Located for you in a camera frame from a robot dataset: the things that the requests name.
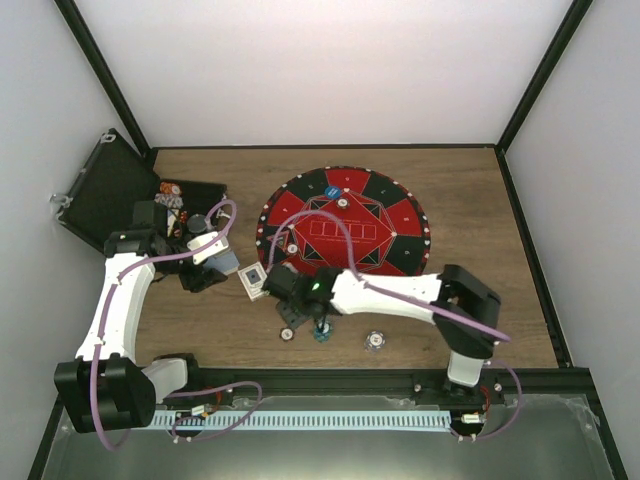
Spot black aluminium frame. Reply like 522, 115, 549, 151
28, 1, 629, 479

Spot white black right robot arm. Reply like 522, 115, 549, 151
262, 264, 510, 403

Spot blue white poker chip stack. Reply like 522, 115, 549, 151
364, 331, 386, 352

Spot blue dealer button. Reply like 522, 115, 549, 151
324, 185, 342, 199

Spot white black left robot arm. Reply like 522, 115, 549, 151
54, 201, 229, 434

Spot grey striped chips in case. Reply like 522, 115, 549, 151
154, 193, 183, 209

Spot blue patterned card deck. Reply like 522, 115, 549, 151
204, 250, 239, 275

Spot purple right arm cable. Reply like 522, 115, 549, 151
267, 209, 522, 443

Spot brown poker chip stack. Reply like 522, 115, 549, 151
280, 327, 294, 342

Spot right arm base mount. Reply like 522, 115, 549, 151
413, 380, 505, 408

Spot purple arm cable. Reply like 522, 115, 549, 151
89, 198, 262, 451
267, 209, 522, 443

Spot orange chip stack in case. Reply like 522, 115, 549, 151
159, 182, 182, 196

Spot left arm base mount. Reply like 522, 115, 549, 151
157, 382, 234, 409

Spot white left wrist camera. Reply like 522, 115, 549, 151
187, 231, 230, 265

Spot teal poker chip stack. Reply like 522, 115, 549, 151
313, 322, 333, 343

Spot white playing card box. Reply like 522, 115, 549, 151
238, 262, 268, 302

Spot round red black poker mat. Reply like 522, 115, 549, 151
256, 166, 431, 276

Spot black poker chip case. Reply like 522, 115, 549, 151
56, 128, 227, 251

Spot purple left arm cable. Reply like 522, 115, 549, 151
89, 198, 262, 451

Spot light blue slotted cable duct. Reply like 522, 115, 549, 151
146, 410, 451, 433

